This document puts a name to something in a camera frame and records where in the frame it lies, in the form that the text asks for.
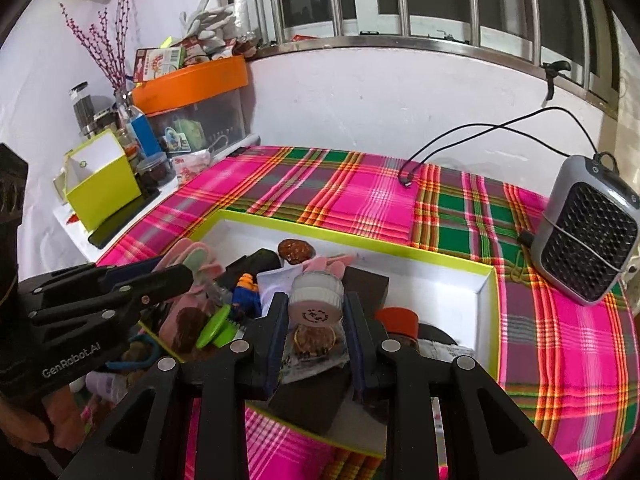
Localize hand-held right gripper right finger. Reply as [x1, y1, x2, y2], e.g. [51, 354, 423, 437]
[341, 290, 576, 480]

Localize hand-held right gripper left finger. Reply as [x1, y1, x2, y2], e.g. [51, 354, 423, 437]
[57, 292, 292, 480]

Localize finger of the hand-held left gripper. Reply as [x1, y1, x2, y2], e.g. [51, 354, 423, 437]
[19, 259, 157, 306]
[30, 266, 195, 341]

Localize small white jar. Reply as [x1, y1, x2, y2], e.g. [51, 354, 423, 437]
[287, 271, 346, 333]

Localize shallow lime green box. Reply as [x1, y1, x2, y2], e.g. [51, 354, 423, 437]
[135, 208, 501, 461]

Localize person's left hand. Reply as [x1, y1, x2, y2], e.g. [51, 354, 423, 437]
[0, 381, 97, 457]

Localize clear wrapped brown snack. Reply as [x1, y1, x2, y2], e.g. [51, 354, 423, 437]
[282, 322, 351, 383]

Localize small purple bottle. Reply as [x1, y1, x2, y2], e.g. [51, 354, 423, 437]
[85, 372, 128, 403]

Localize black phone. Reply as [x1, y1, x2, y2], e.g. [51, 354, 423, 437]
[87, 187, 161, 250]

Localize dark brown dried fruit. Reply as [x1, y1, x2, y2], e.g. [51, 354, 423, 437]
[172, 307, 208, 353]

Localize red lid sauce jar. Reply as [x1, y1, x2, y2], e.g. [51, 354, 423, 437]
[375, 307, 421, 356]

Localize green capped bottle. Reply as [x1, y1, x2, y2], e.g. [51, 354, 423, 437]
[196, 305, 246, 351]

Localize blue yellow toy figure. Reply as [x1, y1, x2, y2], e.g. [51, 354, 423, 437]
[231, 272, 261, 318]

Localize brown walnut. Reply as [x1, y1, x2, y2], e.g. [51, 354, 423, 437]
[120, 342, 151, 366]

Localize lime green cube box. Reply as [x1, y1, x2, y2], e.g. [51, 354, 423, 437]
[62, 129, 142, 231]

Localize black round disc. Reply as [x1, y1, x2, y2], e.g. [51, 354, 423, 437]
[417, 322, 458, 348]

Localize black plastic case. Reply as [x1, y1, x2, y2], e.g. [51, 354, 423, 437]
[220, 249, 281, 286]

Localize pink hair clip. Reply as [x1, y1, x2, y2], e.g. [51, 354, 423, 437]
[302, 254, 357, 281]

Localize white printed packet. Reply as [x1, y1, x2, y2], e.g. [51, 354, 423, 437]
[417, 340, 476, 361]

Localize small clear plastic jar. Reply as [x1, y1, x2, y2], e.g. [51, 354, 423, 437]
[136, 152, 173, 188]

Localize speckled brown dried fruit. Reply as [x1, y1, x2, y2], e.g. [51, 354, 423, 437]
[278, 239, 316, 265]

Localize red white packet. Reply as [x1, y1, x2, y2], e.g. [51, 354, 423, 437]
[172, 150, 213, 183]

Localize blue label bottle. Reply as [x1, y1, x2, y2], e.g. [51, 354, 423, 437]
[122, 105, 163, 158]

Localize pink green plaid tablecloth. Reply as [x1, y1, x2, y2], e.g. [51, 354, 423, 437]
[95, 145, 640, 480]

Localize steel lidded cup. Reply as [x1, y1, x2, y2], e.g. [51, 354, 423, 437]
[90, 109, 121, 133]

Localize dark glass jar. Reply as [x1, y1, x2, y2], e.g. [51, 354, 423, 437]
[69, 81, 98, 136]

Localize pink flower branches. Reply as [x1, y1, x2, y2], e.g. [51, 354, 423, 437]
[60, 0, 133, 93]

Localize orange lid storage bin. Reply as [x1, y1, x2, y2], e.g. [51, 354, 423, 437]
[131, 55, 249, 153]

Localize red white carton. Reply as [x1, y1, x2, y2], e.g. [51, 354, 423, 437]
[135, 46, 183, 83]

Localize grey portable fan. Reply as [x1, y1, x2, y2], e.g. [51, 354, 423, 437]
[530, 154, 640, 307]

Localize white gloves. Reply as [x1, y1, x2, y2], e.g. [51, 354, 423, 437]
[180, 0, 236, 41]

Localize steel window grille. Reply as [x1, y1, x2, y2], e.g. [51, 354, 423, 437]
[215, 0, 640, 121]

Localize blue ring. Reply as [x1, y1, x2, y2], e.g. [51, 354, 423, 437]
[105, 342, 161, 373]

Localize black cable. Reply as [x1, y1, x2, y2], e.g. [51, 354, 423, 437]
[397, 62, 618, 188]

